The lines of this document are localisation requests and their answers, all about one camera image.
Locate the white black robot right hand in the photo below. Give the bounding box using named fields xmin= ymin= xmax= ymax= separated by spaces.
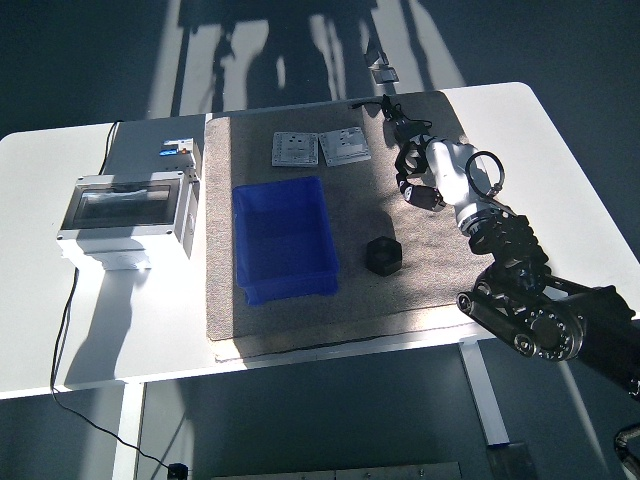
xmin=393 ymin=132 xmax=484 ymax=224

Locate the blue plastic box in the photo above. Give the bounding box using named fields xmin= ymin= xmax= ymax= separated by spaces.
xmin=231 ymin=175 xmax=340 ymax=306

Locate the black power adapter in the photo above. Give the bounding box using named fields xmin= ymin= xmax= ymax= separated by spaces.
xmin=393 ymin=119 xmax=434 ymax=146

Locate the white socket plate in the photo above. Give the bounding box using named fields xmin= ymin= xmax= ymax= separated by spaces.
xmin=318 ymin=126 xmax=374 ymax=168
xmin=270 ymin=130 xmax=321 ymax=169

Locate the small dark floor device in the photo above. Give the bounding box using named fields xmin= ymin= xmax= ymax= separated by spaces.
xmin=363 ymin=42 xmax=391 ymax=66

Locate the grey-brown mat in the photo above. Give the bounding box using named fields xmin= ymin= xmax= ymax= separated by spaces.
xmin=204 ymin=89 xmax=531 ymax=362

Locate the white table leg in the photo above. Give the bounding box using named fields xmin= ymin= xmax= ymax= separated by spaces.
xmin=459 ymin=342 xmax=511 ymax=446
xmin=112 ymin=382 xmax=146 ymax=480

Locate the circuit breaker with blue label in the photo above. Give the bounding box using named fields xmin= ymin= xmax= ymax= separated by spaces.
xmin=157 ymin=137 xmax=204 ymax=181

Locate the dark table leg foot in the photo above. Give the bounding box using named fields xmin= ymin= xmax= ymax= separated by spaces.
xmin=484 ymin=442 xmax=539 ymax=480

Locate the black adapter cord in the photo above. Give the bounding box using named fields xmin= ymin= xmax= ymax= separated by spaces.
xmin=348 ymin=93 xmax=434 ymax=132

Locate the grey electrical enclosure box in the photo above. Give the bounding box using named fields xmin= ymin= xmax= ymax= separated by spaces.
xmin=55 ymin=169 xmax=202 ymax=274

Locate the black power cable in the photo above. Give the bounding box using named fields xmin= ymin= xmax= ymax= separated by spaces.
xmin=49 ymin=119 xmax=176 ymax=469

